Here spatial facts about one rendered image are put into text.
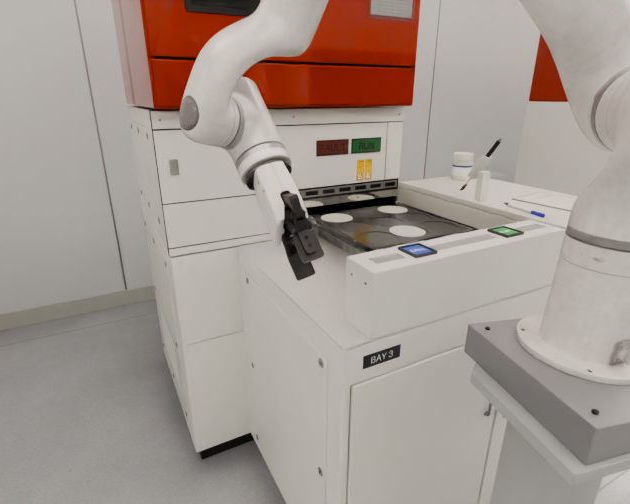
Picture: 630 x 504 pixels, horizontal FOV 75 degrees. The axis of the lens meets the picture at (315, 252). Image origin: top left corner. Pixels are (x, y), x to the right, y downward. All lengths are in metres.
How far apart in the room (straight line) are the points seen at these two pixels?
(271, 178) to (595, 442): 0.53
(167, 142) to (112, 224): 1.61
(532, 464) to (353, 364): 0.34
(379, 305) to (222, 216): 0.64
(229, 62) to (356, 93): 0.78
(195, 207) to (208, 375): 0.57
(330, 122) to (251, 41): 0.77
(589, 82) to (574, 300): 0.31
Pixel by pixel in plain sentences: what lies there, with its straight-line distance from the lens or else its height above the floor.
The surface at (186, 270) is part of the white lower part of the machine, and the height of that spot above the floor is 0.77.
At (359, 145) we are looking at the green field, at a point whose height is 1.10.
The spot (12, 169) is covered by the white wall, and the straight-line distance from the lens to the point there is 2.71.
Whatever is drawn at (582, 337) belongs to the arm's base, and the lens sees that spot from 0.74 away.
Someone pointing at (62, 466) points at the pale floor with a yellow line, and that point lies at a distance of 1.91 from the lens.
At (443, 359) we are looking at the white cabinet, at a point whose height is 0.71.
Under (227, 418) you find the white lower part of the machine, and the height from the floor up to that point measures 0.18.
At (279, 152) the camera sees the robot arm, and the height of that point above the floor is 1.18.
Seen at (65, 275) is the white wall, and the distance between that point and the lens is 2.85.
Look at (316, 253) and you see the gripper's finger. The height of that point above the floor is 1.06.
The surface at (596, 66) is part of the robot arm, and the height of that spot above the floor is 1.29.
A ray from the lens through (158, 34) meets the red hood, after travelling 1.14.
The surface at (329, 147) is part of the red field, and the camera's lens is 1.35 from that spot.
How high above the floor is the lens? 1.25
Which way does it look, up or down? 21 degrees down
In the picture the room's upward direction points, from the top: straight up
